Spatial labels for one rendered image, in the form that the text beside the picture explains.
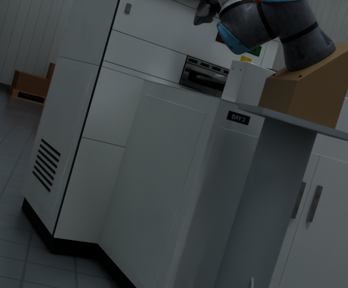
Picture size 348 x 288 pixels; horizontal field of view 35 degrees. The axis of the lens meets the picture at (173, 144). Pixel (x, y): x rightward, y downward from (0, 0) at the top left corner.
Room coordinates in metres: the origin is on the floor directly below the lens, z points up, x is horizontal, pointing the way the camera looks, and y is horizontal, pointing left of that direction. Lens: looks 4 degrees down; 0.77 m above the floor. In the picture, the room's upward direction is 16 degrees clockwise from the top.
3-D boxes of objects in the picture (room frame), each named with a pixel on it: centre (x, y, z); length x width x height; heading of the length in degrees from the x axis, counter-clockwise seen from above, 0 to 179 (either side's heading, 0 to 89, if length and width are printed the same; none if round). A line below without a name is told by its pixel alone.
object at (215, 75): (2.52, -0.15, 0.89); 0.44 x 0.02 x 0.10; 119
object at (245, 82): (1.99, -0.37, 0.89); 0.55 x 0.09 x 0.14; 119
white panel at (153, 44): (2.45, 0.02, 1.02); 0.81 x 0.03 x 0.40; 119
